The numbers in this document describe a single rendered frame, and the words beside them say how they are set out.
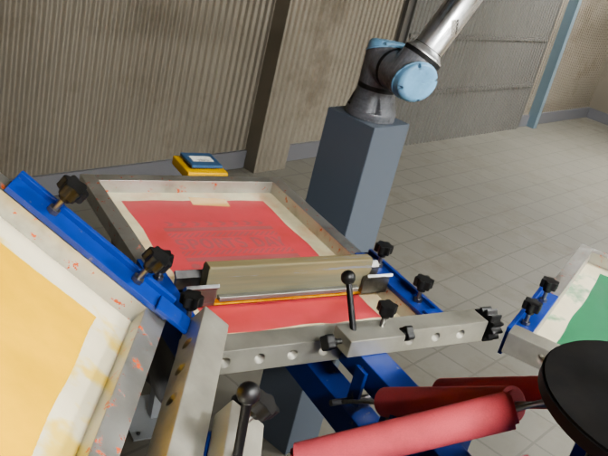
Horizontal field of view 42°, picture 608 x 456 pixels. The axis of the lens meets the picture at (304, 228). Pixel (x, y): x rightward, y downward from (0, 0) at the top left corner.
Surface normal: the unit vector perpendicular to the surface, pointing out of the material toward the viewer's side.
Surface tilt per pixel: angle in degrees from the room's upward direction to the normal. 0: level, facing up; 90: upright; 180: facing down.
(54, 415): 32
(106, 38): 90
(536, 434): 0
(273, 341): 0
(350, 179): 90
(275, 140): 90
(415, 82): 97
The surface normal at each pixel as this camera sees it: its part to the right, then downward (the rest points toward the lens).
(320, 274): 0.47, 0.46
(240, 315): 0.22, -0.89
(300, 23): 0.72, 0.43
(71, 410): 0.70, -0.65
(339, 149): -0.66, 0.16
